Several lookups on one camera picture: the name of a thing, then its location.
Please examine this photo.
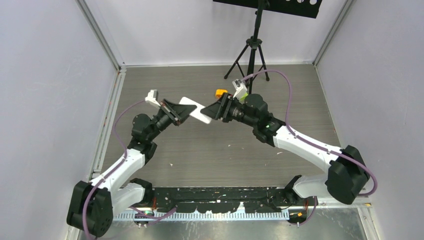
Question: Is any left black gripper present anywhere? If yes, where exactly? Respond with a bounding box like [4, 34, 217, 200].
[147, 99, 197, 142]

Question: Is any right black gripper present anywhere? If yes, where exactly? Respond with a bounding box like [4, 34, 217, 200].
[200, 92, 257, 129]

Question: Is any white remote control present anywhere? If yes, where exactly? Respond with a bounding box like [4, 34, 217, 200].
[179, 97, 212, 124]

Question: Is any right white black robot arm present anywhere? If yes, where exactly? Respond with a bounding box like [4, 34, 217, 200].
[200, 93, 370, 205]

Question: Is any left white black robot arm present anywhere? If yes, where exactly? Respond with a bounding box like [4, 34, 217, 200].
[66, 99, 197, 240]

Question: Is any orange yellow plastic object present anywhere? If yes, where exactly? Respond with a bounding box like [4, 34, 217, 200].
[214, 89, 228, 99]

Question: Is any green block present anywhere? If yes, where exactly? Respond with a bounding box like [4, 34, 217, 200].
[239, 93, 249, 102]

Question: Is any black tripod stand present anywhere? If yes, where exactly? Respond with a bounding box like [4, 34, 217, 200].
[223, 0, 270, 94]

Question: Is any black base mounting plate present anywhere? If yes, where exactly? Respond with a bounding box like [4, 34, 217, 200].
[121, 186, 319, 215]

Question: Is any black perforated panel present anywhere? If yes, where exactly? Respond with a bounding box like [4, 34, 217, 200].
[213, 0, 323, 19]

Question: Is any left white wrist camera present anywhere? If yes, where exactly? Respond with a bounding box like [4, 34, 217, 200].
[144, 89, 161, 109]

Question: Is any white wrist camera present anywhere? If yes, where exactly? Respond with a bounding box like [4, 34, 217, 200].
[144, 89, 161, 109]
[232, 79, 248, 103]

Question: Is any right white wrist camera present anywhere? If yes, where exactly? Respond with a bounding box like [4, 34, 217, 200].
[232, 79, 248, 103]

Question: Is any aluminium frame rail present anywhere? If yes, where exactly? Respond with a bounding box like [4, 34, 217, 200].
[113, 197, 372, 222]

